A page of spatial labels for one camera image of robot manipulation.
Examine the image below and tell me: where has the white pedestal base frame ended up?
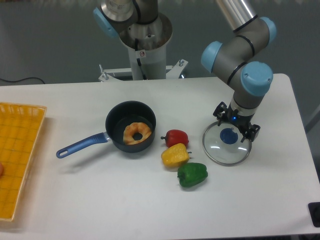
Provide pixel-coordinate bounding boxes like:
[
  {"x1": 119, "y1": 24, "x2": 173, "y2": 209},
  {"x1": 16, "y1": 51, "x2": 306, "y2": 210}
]
[{"x1": 98, "y1": 59, "x2": 189, "y2": 83}]

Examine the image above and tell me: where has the green bell pepper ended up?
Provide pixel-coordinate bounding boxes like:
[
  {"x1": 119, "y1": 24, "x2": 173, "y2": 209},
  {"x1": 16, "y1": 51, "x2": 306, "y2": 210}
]
[{"x1": 177, "y1": 162, "x2": 208, "y2": 188}]

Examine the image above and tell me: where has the golden croissant ring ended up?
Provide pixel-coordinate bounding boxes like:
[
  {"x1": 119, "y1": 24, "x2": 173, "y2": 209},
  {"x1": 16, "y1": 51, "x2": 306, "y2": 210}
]
[{"x1": 123, "y1": 122, "x2": 153, "y2": 146}]

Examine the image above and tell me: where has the black floor cable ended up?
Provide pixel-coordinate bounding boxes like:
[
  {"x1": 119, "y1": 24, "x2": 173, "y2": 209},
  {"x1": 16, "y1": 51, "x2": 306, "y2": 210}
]
[{"x1": 0, "y1": 77, "x2": 46, "y2": 84}]

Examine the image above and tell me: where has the black cable on pedestal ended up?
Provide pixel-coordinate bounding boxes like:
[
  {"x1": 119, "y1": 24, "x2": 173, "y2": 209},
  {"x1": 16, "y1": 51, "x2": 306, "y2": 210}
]
[{"x1": 134, "y1": 37, "x2": 147, "y2": 80}]

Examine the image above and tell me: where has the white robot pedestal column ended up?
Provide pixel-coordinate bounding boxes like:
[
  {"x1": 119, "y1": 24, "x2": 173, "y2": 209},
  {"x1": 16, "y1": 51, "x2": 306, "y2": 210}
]
[{"x1": 119, "y1": 13, "x2": 173, "y2": 80}]

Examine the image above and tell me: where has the dark saucepan blue handle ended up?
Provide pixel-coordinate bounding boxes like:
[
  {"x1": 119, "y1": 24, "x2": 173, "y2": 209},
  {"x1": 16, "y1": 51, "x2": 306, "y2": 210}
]
[{"x1": 56, "y1": 100, "x2": 156, "y2": 159}]

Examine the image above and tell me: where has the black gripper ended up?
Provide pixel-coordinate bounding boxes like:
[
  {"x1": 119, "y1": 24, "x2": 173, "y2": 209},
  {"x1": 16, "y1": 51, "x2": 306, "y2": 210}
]
[{"x1": 213, "y1": 101, "x2": 261, "y2": 143}]

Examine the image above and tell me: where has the yellow bell pepper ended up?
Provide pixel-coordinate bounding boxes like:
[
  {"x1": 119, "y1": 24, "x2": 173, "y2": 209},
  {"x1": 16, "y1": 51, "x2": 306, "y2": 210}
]
[{"x1": 161, "y1": 143, "x2": 190, "y2": 168}]

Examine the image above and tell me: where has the black device at table corner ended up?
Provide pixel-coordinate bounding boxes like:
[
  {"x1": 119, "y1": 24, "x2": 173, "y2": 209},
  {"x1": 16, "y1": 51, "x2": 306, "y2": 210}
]
[{"x1": 308, "y1": 202, "x2": 320, "y2": 228}]

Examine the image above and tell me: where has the glass pot lid blue knob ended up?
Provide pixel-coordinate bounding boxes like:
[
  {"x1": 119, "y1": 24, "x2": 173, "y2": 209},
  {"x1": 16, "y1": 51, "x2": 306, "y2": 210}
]
[{"x1": 202, "y1": 120, "x2": 253, "y2": 167}]

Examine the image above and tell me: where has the red bell pepper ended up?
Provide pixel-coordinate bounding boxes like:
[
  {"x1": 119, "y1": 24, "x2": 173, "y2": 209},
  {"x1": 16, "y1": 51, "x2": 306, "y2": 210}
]
[{"x1": 160, "y1": 129, "x2": 189, "y2": 148}]

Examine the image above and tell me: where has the yellow plastic basket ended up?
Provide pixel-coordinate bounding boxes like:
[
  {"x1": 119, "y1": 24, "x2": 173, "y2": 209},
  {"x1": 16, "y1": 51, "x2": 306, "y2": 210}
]
[{"x1": 0, "y1": 102, "x2": 47, "y2": 222}]

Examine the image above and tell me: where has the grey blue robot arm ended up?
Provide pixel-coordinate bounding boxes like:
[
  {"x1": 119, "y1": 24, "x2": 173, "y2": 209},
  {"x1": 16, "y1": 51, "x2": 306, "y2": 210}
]
[{"x1": 93, "y1": 0, "x2": 277, "y2": 141}]

